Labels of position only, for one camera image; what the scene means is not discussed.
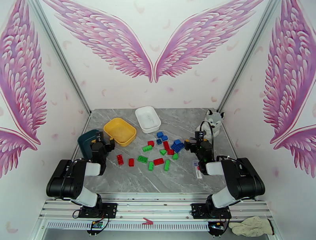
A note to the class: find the white plastic tub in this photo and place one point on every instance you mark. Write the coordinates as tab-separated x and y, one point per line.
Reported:
148	118

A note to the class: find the red clip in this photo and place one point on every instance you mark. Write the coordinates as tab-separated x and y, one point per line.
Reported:
147	221

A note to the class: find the dark teal plastic tub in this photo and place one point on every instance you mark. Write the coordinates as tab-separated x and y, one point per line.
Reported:
85	141

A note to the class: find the red small lego brick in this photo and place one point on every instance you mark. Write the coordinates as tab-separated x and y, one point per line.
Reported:
150	143
131	162

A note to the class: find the blue two-by-four lego brick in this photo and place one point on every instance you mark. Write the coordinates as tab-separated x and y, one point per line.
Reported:
174	148

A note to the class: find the aluminium frame post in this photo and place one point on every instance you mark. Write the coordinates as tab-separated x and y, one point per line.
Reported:
64	61
245	61

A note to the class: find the white work glove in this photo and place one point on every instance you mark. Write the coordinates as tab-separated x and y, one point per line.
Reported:
251	225

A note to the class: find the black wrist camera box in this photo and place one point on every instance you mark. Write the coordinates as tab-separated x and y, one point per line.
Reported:
200	136
99	136

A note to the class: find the green long lego brick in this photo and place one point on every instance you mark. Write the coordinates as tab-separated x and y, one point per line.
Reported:
142	159
167	165
151	165
147	148

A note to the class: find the grey white husky plush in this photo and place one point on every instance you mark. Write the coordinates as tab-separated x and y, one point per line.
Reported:
214	118

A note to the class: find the red curved lego brick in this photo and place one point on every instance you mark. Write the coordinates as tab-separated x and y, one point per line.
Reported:
170	151

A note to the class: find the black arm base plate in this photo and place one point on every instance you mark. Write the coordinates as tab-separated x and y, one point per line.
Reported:
109	209
197	211

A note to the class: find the yellow plastic tub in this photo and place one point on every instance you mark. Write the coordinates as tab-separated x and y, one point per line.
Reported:
119	130

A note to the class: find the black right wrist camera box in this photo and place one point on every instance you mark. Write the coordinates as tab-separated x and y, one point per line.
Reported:
200	136

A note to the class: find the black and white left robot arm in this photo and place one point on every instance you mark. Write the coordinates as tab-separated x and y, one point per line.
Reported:
64	182

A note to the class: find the red long lego brick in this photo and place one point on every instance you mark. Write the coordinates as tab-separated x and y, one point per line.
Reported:
158	161
166	145
120	159

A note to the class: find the aluminium mounting rail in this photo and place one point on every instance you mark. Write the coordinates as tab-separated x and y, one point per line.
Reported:
153	207

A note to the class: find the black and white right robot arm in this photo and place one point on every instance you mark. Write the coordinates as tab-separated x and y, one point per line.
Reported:
244	182

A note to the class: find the blue two-by-three lego brick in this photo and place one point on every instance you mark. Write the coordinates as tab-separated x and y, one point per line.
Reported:
182	146

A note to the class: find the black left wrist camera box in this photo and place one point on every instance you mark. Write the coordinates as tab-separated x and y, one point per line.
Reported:
99	136

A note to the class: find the small circuit board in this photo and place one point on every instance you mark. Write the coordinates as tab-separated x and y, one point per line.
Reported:
97	224
216	225

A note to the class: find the clear small plastic case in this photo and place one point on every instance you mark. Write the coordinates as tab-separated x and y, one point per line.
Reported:
197	170

